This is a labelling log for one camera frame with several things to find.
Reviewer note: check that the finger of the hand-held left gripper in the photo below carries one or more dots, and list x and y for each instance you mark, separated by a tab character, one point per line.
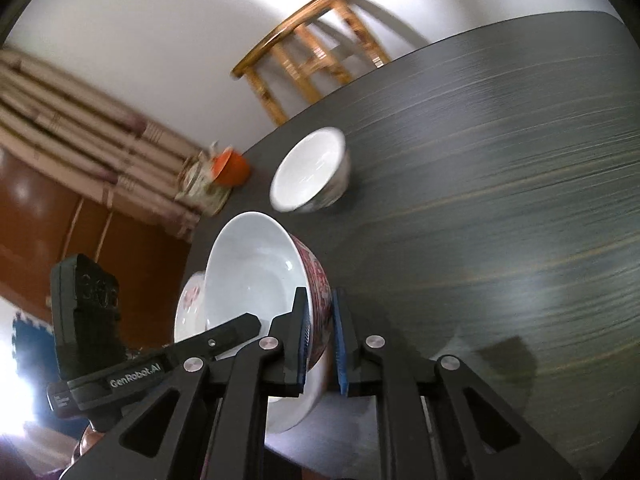
225	332

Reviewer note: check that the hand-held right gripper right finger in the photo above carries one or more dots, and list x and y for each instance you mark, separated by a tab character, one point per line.
344	345

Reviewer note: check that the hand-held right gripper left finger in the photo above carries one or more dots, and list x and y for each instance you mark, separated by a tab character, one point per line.
299	340

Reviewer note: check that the medium white pink-flower plate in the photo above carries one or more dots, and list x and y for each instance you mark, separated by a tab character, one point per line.
191	300

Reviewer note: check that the large white bowl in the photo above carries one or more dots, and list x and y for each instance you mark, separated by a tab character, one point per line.
295	402

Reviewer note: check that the small pink-patterned bowl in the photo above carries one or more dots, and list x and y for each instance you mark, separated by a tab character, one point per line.
250	270

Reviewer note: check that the small grey-patterned white bowl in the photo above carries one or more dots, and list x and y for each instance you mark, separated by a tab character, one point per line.
305	170

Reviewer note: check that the brown wooden door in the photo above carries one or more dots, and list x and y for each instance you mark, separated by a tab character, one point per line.
75	240

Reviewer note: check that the floral ceramic teapot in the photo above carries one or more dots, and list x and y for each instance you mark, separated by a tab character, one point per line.
197	180

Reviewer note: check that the orange lidded cup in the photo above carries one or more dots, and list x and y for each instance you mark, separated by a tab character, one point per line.
231	167

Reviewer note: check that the beige patterned curtain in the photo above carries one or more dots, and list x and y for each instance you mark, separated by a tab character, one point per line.
90	125

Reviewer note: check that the wooden chair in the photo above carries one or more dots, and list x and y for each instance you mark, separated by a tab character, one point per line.
300	25

